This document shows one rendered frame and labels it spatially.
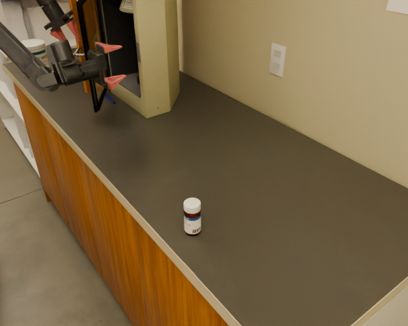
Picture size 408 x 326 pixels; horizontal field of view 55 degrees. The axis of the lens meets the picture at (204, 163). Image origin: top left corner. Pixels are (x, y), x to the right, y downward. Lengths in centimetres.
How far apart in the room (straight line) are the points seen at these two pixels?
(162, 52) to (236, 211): 70
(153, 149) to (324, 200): 59
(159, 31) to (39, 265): 146
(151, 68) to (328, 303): 101
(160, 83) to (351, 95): 69
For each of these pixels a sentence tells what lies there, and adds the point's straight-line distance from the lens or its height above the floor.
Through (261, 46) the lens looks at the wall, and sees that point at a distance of 159.
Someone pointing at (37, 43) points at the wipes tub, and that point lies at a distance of 211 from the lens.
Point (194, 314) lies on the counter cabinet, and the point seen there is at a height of 72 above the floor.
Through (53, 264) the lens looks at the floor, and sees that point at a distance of 236.
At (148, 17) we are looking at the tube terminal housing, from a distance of 146.
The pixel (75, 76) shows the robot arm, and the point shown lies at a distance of 126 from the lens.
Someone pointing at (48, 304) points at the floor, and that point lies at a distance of 219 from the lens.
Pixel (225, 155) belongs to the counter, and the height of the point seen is 94.
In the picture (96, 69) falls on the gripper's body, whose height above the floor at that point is 122.
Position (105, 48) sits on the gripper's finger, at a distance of 128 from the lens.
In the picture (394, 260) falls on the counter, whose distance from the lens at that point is 106.
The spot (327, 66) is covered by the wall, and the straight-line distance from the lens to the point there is 139.
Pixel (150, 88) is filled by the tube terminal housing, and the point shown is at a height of 106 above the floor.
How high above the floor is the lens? 165
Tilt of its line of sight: 34 degrees down
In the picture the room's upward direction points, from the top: straight up
